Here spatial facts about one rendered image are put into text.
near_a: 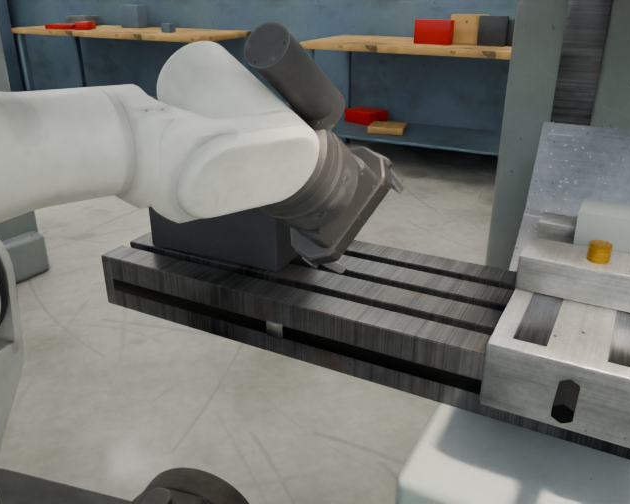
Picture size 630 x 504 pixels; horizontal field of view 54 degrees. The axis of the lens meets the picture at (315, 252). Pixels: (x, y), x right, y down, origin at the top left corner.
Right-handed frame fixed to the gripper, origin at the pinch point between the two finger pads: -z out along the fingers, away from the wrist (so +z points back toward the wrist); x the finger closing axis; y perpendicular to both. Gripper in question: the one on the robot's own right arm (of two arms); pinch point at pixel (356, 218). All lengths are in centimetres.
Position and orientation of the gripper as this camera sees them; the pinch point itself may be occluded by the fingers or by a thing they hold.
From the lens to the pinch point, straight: 64.1
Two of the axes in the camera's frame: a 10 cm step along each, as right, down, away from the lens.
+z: -4.2, -2.4, -8.7
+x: 5.8, -8.1, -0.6
